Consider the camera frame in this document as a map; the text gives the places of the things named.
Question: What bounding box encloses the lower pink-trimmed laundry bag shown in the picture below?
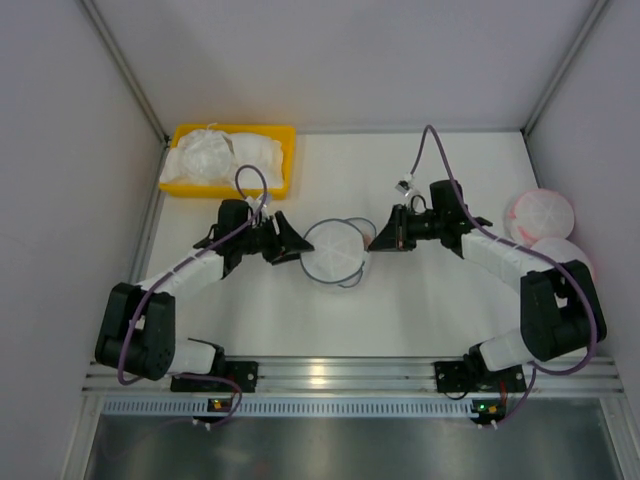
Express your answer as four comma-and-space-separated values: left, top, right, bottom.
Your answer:
531, 238, 596, 280

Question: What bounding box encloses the pink-trimmed laundry bag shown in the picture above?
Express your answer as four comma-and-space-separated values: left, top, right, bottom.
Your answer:
531, 238, 596, 280
504, 189, 575, 246

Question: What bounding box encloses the aluminium front rail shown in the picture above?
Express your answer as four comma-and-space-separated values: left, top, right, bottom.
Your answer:
81, 354, 625, 397

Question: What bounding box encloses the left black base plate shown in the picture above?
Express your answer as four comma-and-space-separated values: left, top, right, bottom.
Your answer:
170, 359, 259, 393

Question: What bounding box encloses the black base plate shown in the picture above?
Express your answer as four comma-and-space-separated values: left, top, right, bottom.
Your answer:
434, 360, 527, 394
170, 359, 259, 393

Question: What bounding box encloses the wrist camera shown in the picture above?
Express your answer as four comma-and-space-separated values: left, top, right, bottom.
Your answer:
395, 173, 417, 198
253, 192, 273, 211

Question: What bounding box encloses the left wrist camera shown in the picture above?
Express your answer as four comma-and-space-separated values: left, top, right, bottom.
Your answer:
253, 192, 273, 211

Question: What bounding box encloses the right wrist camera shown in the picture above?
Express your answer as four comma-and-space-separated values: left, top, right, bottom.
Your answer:
395, 173, 417, 198

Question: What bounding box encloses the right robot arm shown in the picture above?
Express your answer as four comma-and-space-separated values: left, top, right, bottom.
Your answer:
368, 180, 607, 373

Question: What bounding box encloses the right aluminium frame post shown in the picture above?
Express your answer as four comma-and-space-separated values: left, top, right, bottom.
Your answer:
520, 0, 612, 140

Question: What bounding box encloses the upper pink-trimmed laundry bag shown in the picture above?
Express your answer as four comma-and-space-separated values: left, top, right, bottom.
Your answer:
504, 189, 575, 246

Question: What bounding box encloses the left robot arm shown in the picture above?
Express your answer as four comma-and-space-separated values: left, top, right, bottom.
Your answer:
94, 199, 314, 386

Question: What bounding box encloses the aluminium frame post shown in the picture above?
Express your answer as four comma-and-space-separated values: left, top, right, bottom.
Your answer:
76, 0, 169, 144
520, 0, 612, 140

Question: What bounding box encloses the clear mesh laundry bag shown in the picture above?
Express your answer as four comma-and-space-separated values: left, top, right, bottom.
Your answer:
299, 217, 377, 292

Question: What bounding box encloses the slotted white cable duct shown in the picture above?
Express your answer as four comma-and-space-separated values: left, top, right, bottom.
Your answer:
102, 396, 504, 418

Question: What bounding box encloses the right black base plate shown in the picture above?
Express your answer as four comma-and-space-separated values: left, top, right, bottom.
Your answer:
434, 360, 527, 394

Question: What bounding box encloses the left aluminium frame post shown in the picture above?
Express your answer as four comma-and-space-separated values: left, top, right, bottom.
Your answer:
76, 0, 169, 144

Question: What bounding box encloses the yellow plastic bin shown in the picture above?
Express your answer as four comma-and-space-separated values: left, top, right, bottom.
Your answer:
159, 123, 296, 200

